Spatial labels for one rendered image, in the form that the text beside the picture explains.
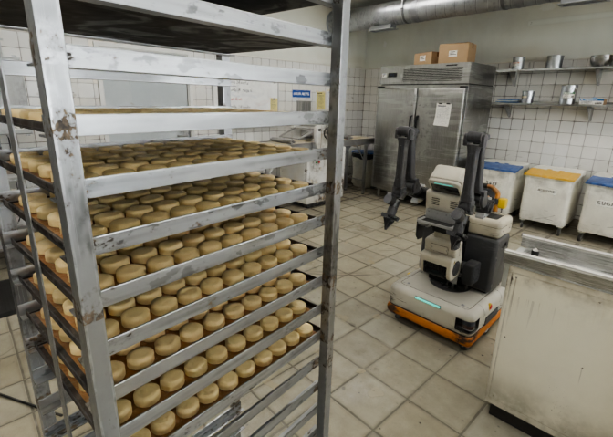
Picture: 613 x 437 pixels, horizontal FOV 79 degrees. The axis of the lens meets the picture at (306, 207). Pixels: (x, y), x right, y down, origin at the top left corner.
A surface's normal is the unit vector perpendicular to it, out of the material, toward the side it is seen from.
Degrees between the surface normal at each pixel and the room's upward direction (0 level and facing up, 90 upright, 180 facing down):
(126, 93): 90
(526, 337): 90
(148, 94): 90
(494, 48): 90
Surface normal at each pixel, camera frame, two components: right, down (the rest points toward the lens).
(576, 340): -0.69, 0.18
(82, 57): 0.76, 0.20
